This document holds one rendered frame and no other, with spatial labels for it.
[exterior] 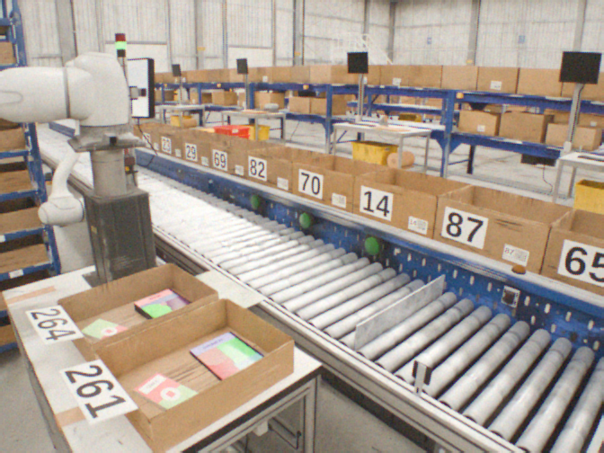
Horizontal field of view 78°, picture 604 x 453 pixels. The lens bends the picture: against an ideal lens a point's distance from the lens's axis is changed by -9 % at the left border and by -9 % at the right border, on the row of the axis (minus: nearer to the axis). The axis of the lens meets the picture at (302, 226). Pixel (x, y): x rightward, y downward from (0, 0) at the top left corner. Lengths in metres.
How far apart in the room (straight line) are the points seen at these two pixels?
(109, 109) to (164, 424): 0.91
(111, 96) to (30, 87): 0.23
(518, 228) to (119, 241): 1.28
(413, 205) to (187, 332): 0.92
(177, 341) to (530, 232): 1.08
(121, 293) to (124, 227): 0.21
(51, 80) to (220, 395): 0.97
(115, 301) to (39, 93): 0.66
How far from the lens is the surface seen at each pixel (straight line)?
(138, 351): 1.10
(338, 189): 1.79
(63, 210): 1.86
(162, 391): 1.01
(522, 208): 1.69
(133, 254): 1.46
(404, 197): 1.58
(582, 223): 1.64
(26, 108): 1.36
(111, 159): 1.40
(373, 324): 1.19
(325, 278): 1.51
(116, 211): 1.40
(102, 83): 1.35
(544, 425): 1.07
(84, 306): 1.35
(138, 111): 2.27
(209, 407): 0.91
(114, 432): 0.98
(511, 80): 6.21
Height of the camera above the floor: 1.43
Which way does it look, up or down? 20 degrees down
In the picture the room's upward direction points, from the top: 1 degrees clockwise
